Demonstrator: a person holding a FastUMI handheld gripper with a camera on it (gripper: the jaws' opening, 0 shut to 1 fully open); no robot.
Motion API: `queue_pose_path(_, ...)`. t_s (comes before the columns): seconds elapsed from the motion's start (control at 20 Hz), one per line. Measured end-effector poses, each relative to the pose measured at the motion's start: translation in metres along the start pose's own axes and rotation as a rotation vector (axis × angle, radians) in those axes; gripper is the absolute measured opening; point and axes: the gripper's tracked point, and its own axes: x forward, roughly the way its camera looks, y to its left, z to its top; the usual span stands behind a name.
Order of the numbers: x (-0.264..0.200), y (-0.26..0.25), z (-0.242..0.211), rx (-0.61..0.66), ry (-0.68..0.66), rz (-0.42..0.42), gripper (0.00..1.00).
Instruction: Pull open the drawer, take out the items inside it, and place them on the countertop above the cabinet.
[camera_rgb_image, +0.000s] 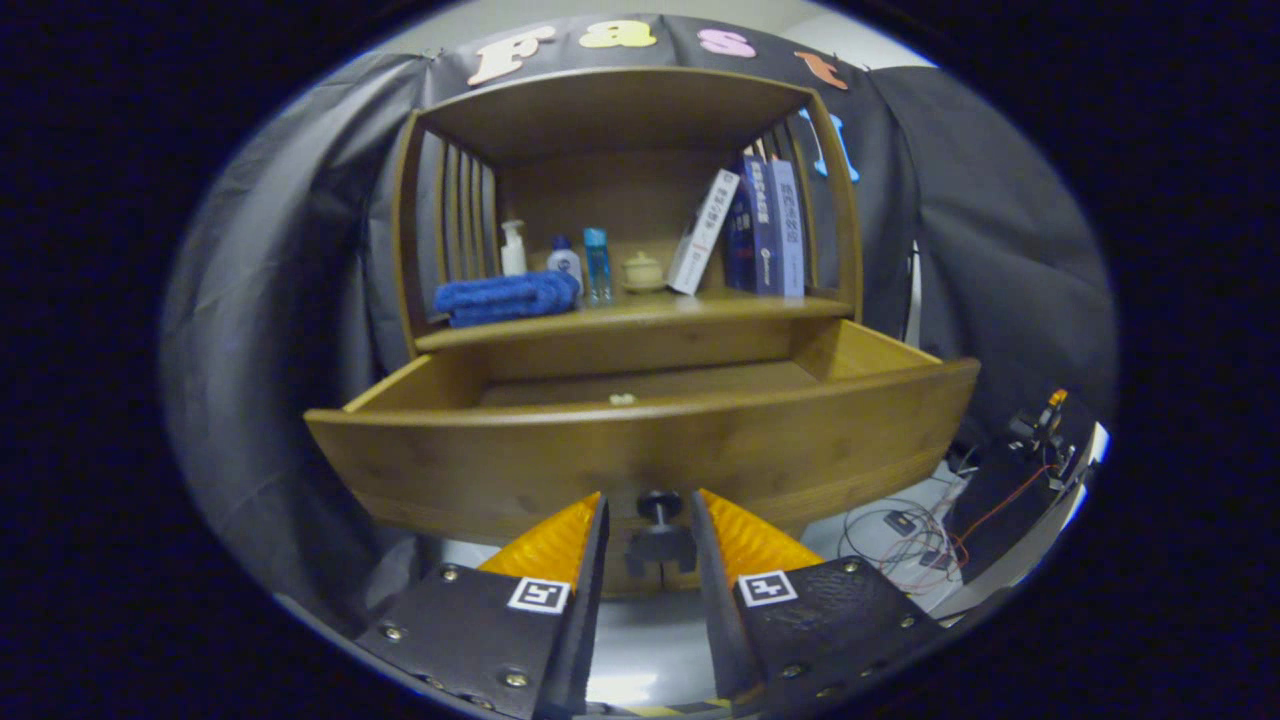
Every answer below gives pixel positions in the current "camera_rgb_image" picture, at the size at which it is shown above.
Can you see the wooden drawer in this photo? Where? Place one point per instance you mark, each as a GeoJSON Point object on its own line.
{"type": "Point", "coordinates": [500, 460]}

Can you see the white book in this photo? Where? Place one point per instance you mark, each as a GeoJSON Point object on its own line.
{"type": "Point", "coordinates": [703, 235]}

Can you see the clear blue bottle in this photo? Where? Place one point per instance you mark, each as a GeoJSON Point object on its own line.
{"type": "Point", "coordinates": [597, 265]}

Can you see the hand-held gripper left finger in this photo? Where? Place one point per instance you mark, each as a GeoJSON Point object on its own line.
{"type": "Point", "coordinates": [590, 620]}

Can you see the wooden cabinet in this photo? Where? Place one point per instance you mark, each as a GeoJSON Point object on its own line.
{"type": "Point", "coordinates": [620, 200]}

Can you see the light blue book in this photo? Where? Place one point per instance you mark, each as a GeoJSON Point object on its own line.
{"type": "Point", "coordinates": [788, 230]}

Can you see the cream lidded teacup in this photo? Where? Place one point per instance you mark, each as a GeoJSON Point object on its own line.
{"type": "Point", "coordinates": [642, 272]}

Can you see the white bottle with blue cap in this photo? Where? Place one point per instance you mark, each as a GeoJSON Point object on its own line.
{"type": "Point", "coordinates": [565, 262]}

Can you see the black backdrop cloth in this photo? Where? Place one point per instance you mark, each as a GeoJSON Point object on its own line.
{"type": "Point", "coordinates": [270, 300]}

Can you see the black drawer knob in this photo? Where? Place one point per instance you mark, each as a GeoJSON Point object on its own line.
{"type": "Point", "coordinates": [660, 505]}

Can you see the blue folded towel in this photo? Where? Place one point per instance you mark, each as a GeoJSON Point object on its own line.
{"type": "Point", "coordinates": [505, 298]}

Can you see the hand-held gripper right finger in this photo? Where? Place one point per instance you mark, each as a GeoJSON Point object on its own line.
{"type": "Point", "coordinates": [712, 620]}

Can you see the dark blue book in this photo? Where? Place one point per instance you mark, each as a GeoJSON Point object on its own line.
{"type": "Point", "coordinates": [762, 230]}

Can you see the wooden countertop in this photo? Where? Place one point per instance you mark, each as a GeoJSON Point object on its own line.
{"type": "Point", "coordinates": [680, 308]}

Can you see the black equipment with orange part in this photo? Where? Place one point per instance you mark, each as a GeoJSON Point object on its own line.
{"type": "Point", "coordinates": [1040, 450]}

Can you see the small black device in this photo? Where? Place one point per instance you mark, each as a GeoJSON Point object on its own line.
{"type": "Point", "coordinates": [900, 521]}

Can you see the white pump bottle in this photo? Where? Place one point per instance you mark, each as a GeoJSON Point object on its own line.
{"type": "Point", "coordinates": [513, 250]}

